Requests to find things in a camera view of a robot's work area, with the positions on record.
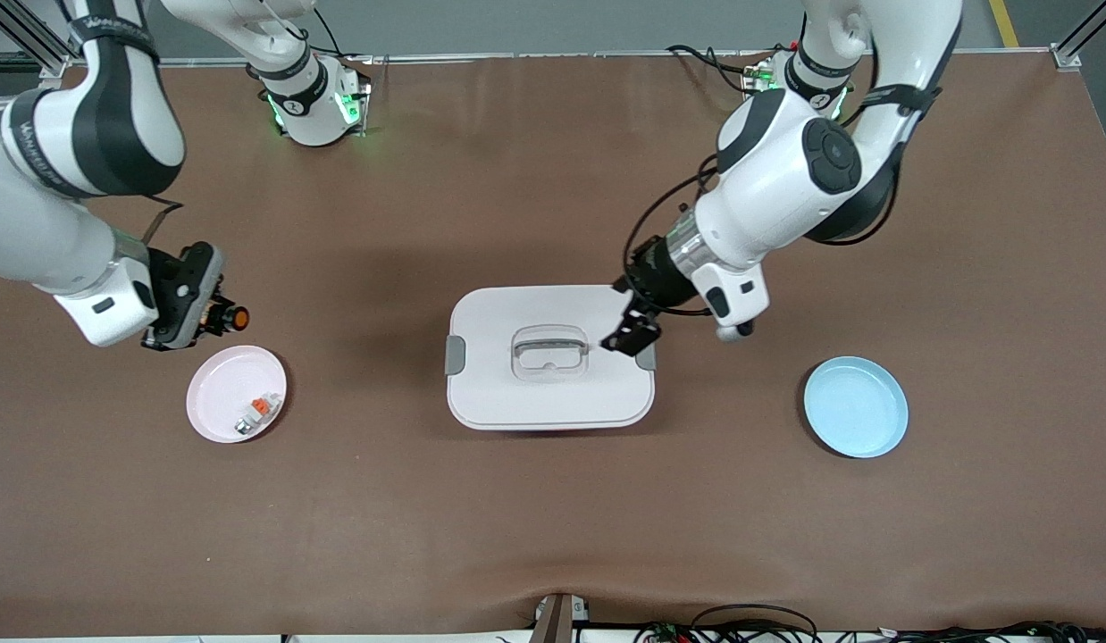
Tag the aluminium frame profile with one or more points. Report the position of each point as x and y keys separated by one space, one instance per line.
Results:
x=1085 y=34
x=35 y=40

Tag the small orange white connector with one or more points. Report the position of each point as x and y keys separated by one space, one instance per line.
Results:
x=262 y=407

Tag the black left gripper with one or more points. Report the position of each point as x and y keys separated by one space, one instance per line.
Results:
x=657 y=271

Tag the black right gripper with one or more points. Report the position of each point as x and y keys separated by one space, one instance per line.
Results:
x=215 y=315

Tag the small silver component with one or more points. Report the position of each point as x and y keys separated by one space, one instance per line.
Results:
x=245 y=427

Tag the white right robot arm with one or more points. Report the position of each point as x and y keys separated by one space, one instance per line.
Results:
x=35 y=232

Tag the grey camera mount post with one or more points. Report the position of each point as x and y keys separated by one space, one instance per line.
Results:
x=557 y=621

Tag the orange black push switch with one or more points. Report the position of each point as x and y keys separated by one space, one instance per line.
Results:
x=238 y=318

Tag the white lunch box grey latches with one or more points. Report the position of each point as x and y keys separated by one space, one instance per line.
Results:
x=553 y=393

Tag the blue round plate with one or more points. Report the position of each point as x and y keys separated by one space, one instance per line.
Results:
x=857 y=406

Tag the pink round plate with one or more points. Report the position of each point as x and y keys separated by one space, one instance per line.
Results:
x=218 y=393

